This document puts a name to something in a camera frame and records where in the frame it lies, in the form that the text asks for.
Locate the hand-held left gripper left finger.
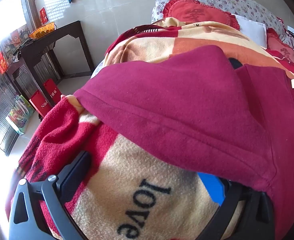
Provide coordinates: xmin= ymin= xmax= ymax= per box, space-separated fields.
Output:
xmin=9 ymin=150 xmax=92 ymax=240

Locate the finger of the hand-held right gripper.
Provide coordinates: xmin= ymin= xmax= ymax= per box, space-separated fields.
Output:
xmin=228 ymin=57 xmax=243 ymax=71

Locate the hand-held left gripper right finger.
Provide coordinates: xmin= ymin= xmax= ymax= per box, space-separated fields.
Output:
xmin=198 ymin=173 xmax=275 ymax=240

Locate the maroon fleece garment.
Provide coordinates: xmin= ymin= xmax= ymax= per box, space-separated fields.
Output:
xmin=73 ymin=45 xmax=294 ymax=240

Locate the white cloth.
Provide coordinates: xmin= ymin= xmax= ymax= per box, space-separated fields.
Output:
xmin=233 ymin=14 xmax=267 ymax=48

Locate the small red frilled heart pillow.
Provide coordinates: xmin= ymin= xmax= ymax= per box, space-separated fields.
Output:
xmin=266 ymin=27 xmax=294 ymax=68

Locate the large red frilled heart pillow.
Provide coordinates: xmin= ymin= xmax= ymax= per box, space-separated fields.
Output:
xmin=162 ymin=0 xmax=241 ymax=29

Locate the printed fleece blanket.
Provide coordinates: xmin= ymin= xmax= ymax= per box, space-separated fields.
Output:
xmin=13 ymin=19 xmax=294 ymax=240

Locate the red gift box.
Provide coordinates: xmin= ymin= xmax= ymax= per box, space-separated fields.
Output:
xmin=43 ymin=79 xmax=62 ymax=105
xmin=29 ymin=90 xmax=53 ymax=117

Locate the colourful gift bag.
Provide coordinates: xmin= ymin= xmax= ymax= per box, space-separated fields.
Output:
xmin=5 ymin=95 xmax=35 ymax=135

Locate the ribbed metal panel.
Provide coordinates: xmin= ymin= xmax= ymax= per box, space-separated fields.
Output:
xmin=0 ymin=62 xmax=62 ymax=155

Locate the dark wooden table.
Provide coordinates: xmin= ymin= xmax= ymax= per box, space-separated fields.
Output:
xmin=4 ymin=20 xmax=95 ymax=105

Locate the orange plastic basket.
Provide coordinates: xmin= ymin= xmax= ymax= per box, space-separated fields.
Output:
xmin=28 ymin=22 xmax=58 ymax=40

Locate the printed gift box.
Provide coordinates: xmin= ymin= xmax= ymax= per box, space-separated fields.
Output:
xmin=10 ymin=29 xmax=22 ymax=46

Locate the window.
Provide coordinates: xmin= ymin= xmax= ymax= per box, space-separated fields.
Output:
xmin=0 ymin=0 xmax=30 ymax=45

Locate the red wall decoration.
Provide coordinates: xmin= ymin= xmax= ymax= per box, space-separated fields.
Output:
xmin=39 ymin=7 xmax=49 ymax=25

